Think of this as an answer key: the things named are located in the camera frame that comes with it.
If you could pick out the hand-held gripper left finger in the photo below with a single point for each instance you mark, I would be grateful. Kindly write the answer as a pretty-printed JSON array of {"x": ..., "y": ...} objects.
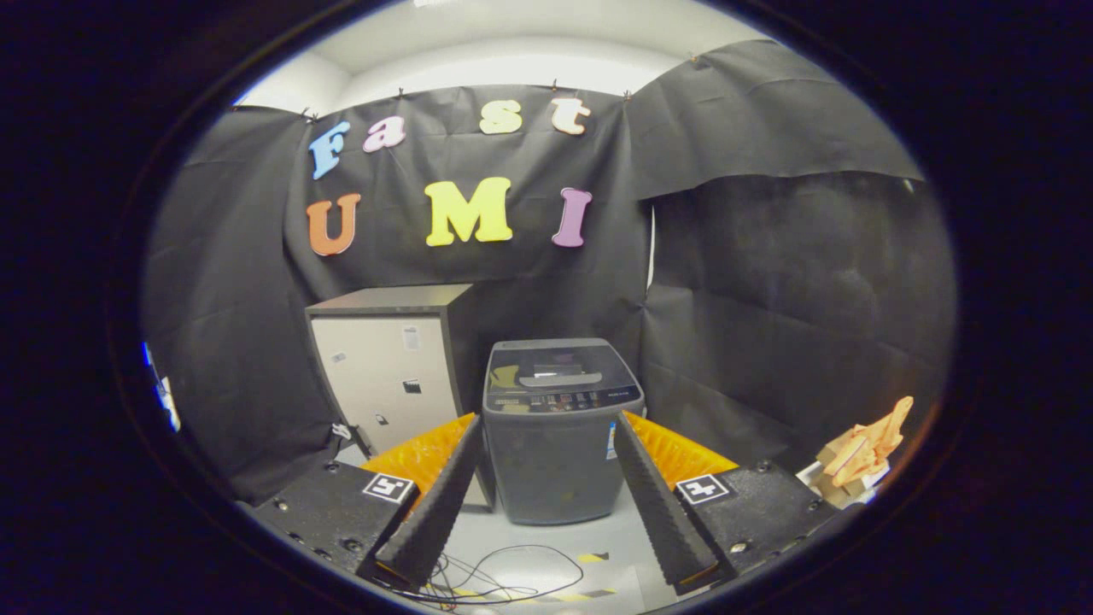
[{"x": 435, "y": 512}]

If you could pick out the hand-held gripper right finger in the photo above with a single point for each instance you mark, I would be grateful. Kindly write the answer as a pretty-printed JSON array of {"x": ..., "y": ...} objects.
[{"x": 662, "y": 512}]

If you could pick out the dark grey washing machine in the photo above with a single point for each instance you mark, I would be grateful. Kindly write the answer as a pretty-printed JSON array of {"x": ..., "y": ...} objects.
[{"x": 546, "y": 470}]

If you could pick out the yellow black floor tape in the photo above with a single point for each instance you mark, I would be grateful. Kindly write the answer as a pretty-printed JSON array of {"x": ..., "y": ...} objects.
[
  {"x": 594, "y": 558},
  {"x": 589, "y": 593}
]

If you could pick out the grey cabinet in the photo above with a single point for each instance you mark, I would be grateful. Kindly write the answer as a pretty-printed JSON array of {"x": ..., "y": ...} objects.
[{"x": 384, "y": 367}]

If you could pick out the black backdrop cloth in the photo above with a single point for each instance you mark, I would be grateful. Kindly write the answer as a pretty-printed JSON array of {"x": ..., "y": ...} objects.
[{"x": 768, "y": 282}]

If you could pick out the white and blue strip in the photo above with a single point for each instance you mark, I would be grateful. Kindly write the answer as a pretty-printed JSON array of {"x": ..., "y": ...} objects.
[{"x": 164, "y": 393}]

